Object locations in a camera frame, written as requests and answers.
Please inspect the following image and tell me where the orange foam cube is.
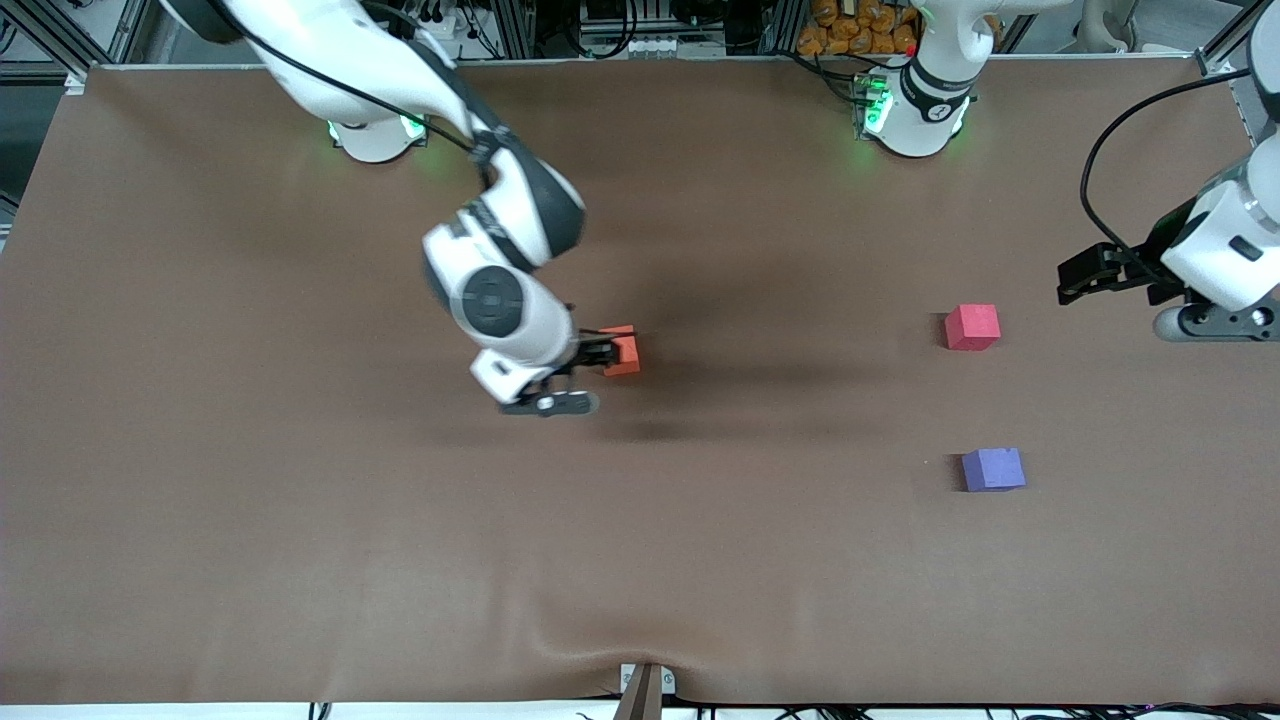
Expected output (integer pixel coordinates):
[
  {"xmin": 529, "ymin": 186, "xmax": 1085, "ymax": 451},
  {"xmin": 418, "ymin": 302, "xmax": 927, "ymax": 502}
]
[{"xmin": 598, "ymin": 324, "xmax": 643, "ymax": 378}]

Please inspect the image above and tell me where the red foam cube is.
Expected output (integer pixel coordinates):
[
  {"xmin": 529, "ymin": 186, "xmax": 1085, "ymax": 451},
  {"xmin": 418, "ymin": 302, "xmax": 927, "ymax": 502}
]
[{"xmin": 944, "ymin": 303, "xmax": 1002, "ymax": 352}]

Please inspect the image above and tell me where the brown table mat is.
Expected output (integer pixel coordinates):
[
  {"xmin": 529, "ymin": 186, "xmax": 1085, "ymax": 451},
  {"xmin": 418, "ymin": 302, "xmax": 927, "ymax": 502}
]
[{"xmin": 0, "ymin": 55, "xmax": 1280, "ymax": 707}]

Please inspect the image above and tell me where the purple-blue foam cube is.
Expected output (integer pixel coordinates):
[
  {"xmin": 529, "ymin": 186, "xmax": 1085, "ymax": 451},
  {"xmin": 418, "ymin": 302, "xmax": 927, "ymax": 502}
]
[{"xmin": 962, "ymin": 447, "xmax": 1027, "ymax": 493}]

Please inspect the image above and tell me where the white power strip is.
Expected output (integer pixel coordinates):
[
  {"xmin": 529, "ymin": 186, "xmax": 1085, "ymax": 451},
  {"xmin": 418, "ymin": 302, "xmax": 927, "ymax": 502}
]
[{"xmin": 583, "ymin": 35, "xmax": 673, "ymax": 59}]

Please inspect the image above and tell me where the pile of orange objects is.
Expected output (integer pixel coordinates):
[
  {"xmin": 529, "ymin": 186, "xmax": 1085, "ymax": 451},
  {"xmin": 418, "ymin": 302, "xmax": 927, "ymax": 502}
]
[{"xmin": 797, "ymin": 0, "xmax": 921, "ymax": 58}]

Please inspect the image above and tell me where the power strip with black plugs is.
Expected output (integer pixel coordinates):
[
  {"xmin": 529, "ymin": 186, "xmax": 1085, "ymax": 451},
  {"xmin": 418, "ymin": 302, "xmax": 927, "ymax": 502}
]
[{"xmin": 395, "ymin": 0, "xmax": 473, "ymax": 43}]

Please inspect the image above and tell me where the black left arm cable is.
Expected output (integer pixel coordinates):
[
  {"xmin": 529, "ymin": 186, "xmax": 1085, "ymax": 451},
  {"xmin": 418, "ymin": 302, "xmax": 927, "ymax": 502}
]
[{"xmin": 1080, "ymin": 68, "xmax": 1256, "ymax": 276}]

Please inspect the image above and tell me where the grey metal bracket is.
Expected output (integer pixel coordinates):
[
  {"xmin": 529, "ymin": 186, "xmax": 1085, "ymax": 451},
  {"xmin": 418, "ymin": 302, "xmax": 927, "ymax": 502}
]
[{"xmin": 619, "ymin": 663, "xmax": 677, "ymax": 697}]

